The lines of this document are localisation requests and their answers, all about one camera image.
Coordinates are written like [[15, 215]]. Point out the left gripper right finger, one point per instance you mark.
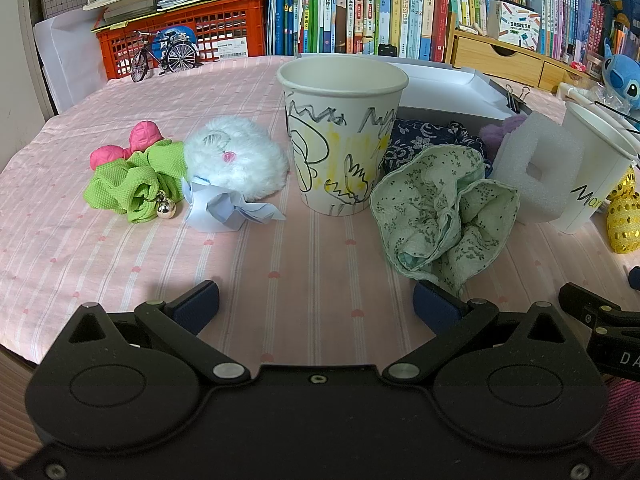
[[456, 326]]

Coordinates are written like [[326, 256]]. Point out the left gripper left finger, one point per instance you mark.
[[175, 326]]

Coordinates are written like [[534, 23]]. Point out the green floral cloth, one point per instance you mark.
[[440, 219]]

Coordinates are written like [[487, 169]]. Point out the green and pink scrunchie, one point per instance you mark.
[[143, 180]]

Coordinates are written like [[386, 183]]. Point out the lilac soft cloth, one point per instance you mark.
[[493, 134]]

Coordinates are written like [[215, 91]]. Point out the navy floral pouch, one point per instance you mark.
[[411, 136]]

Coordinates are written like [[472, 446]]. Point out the pink striped tablecloth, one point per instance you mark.
[[308, 289]]

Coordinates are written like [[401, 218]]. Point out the white paper cup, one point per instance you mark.
[[606, 157]]

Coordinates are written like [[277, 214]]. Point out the black binder clip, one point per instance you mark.
[[516, 101]]

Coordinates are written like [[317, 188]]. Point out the doodled paper cup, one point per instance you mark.
[[336, 172]]

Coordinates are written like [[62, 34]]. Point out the wooden drawer organizer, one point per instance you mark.
[[466, 48]]

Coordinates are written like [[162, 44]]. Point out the miniature bicycle model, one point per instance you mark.
[[172, 49]]

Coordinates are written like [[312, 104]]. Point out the blue Stitch plush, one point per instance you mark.
[[621, 75]]

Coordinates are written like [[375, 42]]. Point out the red plastic crate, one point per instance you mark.
[[220, 29]]

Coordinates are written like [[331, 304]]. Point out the white patterned box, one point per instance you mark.
[[510, 23]]

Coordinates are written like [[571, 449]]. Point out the row of upright books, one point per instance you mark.
[[571, 31]]

